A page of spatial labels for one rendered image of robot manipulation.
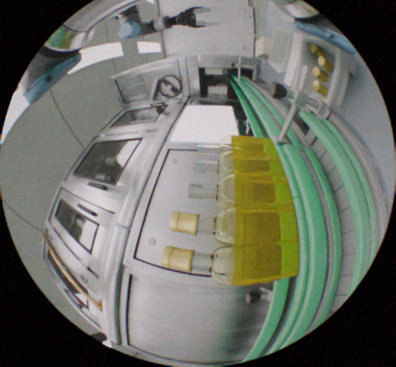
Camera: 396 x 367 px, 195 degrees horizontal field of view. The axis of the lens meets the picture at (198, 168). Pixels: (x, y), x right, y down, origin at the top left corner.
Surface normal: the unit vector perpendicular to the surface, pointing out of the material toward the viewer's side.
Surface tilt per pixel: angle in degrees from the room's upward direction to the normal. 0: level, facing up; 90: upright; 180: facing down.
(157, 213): 90
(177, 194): 91
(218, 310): 90
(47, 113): 180
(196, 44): 90
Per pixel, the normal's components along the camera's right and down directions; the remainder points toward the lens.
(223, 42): -0.13, 0.80
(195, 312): -0.07, -0.59
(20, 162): 0.99, 0.06
